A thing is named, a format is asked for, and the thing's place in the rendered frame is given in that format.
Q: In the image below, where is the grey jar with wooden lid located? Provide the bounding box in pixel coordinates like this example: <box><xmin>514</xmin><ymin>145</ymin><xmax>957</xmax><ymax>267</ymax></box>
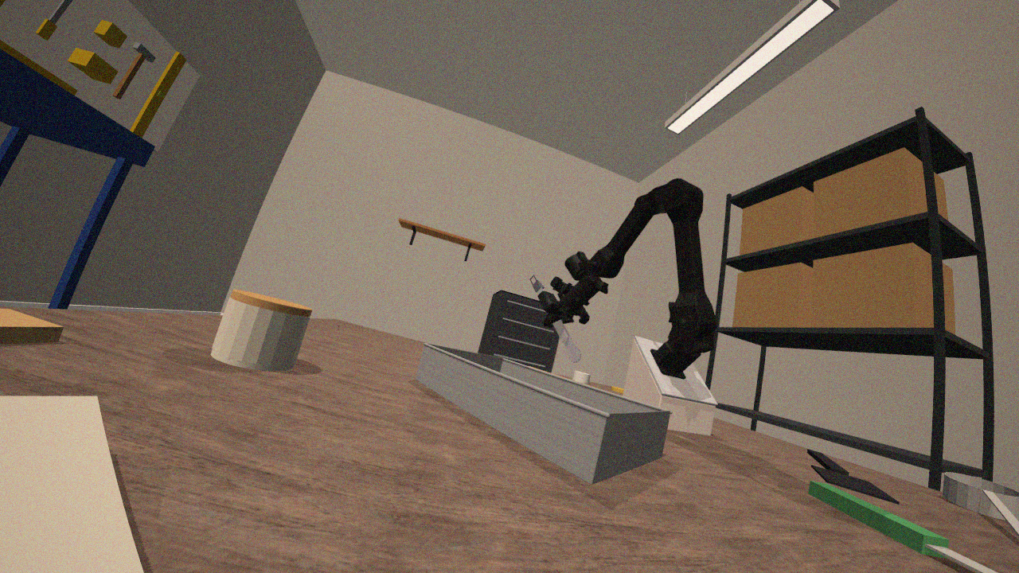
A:
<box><xmin>210</xmin><ymin>290</ymin><xmax>312</xmax><ymax>371</ymax></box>

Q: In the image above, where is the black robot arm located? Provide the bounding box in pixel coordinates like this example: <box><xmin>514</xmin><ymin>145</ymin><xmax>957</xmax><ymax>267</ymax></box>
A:
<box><xmin>565</xmin><ymin>178</ymin><xmax>716</xmax><ymax>380</ymax></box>

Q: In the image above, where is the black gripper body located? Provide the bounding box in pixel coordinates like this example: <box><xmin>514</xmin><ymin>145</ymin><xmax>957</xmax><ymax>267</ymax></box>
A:
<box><xmin>537</xmin><ymin>285</ymin><xmax>590</xmax><ymax>325</ymax></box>

